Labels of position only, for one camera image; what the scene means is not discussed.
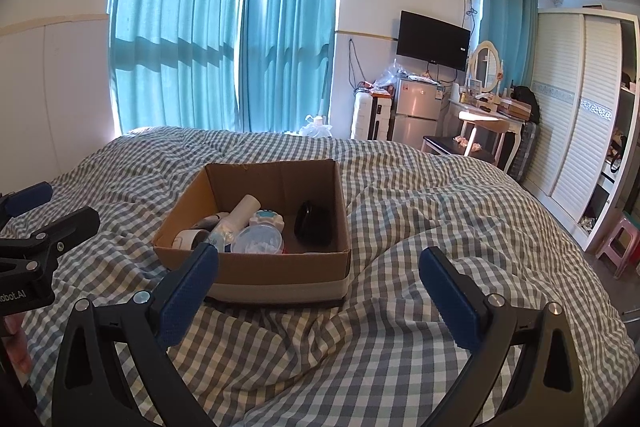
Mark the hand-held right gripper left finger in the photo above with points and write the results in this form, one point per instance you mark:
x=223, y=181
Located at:
x=187, y=292

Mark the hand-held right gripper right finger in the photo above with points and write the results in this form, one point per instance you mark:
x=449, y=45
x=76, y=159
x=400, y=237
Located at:
x=450, y=302

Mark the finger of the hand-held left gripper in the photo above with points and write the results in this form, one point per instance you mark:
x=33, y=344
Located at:
x=30, y=199
x=70, y=224

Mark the clear dental floss jar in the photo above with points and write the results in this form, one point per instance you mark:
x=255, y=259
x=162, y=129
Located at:
x=257, y=239

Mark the cardboard box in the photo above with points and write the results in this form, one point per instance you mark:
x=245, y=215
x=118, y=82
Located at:
x=280, y=272

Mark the white plastic bottle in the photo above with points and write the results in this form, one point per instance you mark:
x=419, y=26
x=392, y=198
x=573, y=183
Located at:
x=242, y=212

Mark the blue white tissue pack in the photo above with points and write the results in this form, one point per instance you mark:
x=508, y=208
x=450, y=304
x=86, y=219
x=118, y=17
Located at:
x=267, y=219

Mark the black computer mouse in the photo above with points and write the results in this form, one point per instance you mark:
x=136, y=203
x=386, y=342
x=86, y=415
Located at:
x=312, y=222

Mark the person's left hand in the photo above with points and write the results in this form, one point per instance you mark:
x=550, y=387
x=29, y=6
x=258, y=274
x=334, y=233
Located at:
x=17, y=347

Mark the grey checked blanket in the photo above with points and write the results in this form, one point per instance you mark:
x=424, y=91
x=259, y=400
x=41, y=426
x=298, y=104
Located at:
x=400, y=357

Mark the black-topped bench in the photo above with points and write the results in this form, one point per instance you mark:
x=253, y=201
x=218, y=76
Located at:
x=445, y=146

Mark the plaid bag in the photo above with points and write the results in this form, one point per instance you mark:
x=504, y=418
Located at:
x=526, y=152

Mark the white chair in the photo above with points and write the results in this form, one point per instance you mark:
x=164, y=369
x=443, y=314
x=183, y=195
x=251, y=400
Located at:
x=482, y=127

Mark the pink plastic stool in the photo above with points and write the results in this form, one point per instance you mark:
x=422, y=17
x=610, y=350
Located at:
x=620, y=242

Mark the silver small fridge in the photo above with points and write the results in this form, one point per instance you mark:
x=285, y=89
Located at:
x=415, y=112

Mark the white dressing table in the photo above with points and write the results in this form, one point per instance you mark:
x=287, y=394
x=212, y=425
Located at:
x=500, y=114

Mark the white ribbed suitcase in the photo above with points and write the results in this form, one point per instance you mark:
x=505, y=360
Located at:
x=362, y=117

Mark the black bag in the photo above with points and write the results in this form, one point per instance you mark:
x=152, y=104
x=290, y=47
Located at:
x=525, y=102

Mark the white slatted wardrobe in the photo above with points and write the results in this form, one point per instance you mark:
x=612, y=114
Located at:
x=575, y=107

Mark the clear plastic bag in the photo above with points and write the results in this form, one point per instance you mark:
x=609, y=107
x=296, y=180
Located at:
x=397, y=74

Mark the oval white-framed mirror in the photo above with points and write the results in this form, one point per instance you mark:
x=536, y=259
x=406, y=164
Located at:
x=486, y=67

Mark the teal window curtain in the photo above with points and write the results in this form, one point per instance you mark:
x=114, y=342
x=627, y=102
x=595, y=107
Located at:
x=505, y=17
x=175, y=7
x=290, y=32

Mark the wall-mounted black television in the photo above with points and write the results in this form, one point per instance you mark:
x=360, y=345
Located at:
x=432, y=39

